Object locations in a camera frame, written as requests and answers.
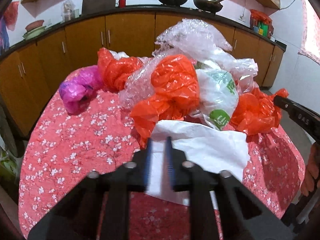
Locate hanging red bag on wall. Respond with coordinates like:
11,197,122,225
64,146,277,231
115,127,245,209
4,1,20,31

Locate pink floral window curtain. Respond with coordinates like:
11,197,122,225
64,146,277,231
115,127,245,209
299,0,320,64

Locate clear bubble wrap sheet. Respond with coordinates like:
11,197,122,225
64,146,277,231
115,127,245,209
119,18,233,109

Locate red floral tablecloth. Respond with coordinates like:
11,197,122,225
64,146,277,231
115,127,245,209
18,90,305,239

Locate clear bagged jar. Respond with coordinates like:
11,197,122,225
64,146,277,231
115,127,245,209
61,0,75,22

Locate white green printed plastic bag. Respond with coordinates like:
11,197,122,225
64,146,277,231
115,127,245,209
189,61,239,131

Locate red bottle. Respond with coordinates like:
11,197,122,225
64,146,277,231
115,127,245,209
118,0,126,8

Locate pink blue hanging cloth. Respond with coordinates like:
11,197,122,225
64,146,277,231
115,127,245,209
0,16,10,55

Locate red bag with containers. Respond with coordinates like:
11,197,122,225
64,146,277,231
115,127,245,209
250,9,274,39

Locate black wok with lid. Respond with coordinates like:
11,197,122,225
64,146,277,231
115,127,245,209
193,0,224,14

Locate person's right hand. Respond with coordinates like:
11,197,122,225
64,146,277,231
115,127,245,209
300,142,319,196

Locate stacked basins on counter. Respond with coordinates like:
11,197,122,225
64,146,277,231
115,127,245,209
23,20,46,40

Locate clear thin plastic bag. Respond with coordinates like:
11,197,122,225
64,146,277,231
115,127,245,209
210,48,258,94

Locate dark cutting board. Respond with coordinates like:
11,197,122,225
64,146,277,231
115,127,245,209
81,0,116,16

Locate brown lower kitchen cabinets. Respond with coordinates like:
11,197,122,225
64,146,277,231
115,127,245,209
1,12,285,138

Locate magenta plastic bag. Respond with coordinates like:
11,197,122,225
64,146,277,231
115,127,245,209
58,65,103,115

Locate white paper tissue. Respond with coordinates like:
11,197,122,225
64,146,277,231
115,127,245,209
146,120,250,206

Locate red plastic bag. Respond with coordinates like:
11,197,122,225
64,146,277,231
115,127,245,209
130,54,200,148
97,48,143,93
229,88,289,135

